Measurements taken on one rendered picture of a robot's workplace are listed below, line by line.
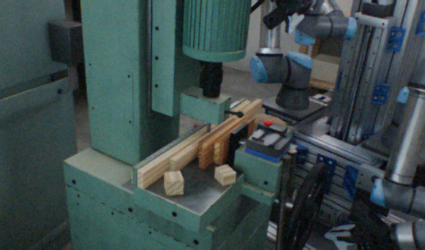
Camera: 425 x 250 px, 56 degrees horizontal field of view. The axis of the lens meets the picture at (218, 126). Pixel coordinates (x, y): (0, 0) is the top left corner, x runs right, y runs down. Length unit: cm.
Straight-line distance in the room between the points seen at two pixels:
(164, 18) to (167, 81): 17
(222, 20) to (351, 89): 90
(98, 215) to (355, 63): 114
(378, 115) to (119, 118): 109
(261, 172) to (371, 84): 77
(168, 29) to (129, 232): 62
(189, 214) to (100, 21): 60
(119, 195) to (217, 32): 57
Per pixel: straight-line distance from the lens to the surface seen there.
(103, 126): 136
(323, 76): 404
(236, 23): 105
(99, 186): 131
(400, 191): 125
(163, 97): 120
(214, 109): 115
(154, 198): 105
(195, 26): 106
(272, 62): 170
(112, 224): 135
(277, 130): 116
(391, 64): 179
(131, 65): 119
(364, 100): 175
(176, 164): 111
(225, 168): 109
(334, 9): 154
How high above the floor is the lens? 152
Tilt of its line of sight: 26 degrees down
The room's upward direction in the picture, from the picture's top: 5 degrees clockwise
